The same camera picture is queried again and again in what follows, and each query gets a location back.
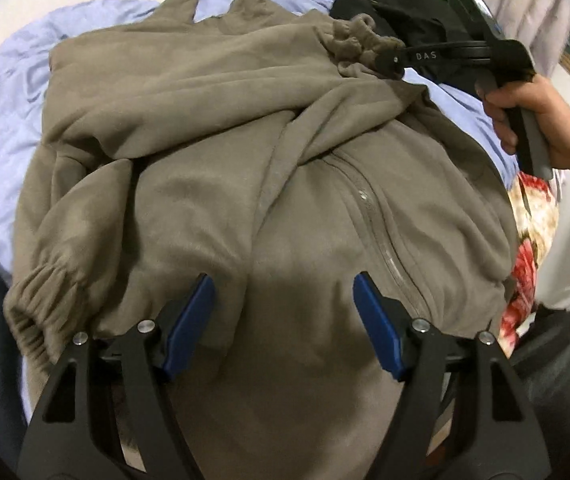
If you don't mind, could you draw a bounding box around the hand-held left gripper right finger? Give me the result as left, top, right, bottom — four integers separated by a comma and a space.
352, 271, 553, 480

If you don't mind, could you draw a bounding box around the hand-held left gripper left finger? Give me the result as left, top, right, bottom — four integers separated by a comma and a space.
17, 274, 216, 480

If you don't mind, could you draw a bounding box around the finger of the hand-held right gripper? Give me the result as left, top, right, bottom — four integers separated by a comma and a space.
374, 44, 416, 80

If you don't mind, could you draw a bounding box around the olive fleece zip jacket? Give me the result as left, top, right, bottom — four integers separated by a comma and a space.
4, 0, 518, 480

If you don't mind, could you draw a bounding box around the person's right hand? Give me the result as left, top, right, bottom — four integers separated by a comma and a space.
482, 74, 570, 171

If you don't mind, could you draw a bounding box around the black garment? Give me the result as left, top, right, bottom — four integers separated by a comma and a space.
330, 0, 471, 86

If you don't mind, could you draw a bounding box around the light curtain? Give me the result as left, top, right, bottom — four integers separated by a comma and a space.
495, 0, 570, 81

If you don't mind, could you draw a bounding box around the floral printed blanket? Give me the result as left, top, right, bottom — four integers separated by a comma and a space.
498, 170, 566, 348

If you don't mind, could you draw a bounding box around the person's right leg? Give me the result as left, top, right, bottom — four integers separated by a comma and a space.
508, 305, 570, 461

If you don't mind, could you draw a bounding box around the light blue bed sheet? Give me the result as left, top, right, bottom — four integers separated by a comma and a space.
0, 0, 521, 411

